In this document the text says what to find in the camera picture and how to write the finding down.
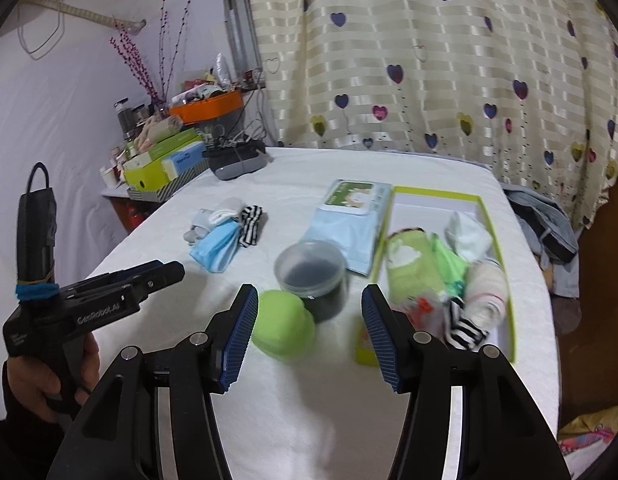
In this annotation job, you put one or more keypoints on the black white striped sock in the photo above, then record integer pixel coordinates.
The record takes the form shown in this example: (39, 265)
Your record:
(464, 330)
(250, 225)

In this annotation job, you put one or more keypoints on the beige sock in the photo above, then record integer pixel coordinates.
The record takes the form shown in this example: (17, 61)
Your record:
(489, 290)

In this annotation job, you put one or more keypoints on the blue box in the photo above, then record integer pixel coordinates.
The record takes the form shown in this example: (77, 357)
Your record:
(184, 160)

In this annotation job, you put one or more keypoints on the person's left hand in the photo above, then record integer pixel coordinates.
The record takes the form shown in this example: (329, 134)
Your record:
(26, 385)

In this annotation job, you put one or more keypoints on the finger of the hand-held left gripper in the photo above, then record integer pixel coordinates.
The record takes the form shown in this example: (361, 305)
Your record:
(129, 272)
(166, 274)

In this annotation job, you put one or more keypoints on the green towel with red trim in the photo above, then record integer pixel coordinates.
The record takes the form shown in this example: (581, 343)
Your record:
(406, 265)

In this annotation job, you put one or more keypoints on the wall rail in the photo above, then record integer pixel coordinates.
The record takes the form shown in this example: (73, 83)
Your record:
(84, 11)

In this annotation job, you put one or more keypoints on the brown wooden cabinet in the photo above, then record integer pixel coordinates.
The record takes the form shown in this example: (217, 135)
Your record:
(599, 310)

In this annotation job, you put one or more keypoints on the green-rimmed white box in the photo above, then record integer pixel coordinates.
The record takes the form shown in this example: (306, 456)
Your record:
(434, 210)

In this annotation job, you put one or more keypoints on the dark jar with clear lid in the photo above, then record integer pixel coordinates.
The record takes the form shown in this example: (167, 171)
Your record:
(314, 270)

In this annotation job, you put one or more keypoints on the striped box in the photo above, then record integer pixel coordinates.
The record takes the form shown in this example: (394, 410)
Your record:
(164, 190)

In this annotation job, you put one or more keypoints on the light blue packet green label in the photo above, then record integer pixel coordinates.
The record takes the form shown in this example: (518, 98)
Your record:
(346, 235)

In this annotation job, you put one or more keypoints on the glass jar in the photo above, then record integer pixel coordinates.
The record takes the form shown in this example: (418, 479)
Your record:
(124, 120)

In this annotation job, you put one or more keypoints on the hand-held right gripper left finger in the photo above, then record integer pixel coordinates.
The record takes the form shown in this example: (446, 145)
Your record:
(239, 340)

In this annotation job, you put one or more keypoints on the orange basket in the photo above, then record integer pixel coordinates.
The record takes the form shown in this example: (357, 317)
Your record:
(204, 107)

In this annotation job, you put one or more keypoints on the green cardboard box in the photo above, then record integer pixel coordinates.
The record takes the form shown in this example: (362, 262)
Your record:
(154, 160)

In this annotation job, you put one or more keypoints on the person's left forearm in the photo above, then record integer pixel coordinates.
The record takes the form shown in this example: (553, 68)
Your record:
(24, 450)

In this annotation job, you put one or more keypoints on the grey window frame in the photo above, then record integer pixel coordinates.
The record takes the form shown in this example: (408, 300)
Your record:
(239, 25)

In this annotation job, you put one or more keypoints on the grey sock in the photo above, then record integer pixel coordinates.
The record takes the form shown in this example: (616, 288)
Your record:
(201, 225)

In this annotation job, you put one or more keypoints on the small white sock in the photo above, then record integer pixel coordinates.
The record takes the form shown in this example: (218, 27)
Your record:
(229, 210)

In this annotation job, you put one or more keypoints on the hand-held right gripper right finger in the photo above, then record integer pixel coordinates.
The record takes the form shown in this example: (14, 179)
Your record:
(379, 340)

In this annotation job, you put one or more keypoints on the colourful patterned fabric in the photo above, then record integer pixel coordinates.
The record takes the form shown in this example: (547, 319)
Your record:
(589, 435)

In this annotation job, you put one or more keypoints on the cream heart print curtain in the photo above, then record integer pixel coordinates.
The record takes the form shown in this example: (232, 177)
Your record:
(414, 35)

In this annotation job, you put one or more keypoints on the purple flower branches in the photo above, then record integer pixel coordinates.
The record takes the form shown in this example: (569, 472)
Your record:
(149, 70)

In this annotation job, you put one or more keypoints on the beige plush cloth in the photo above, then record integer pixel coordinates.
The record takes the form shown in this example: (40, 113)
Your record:
(156, 132)

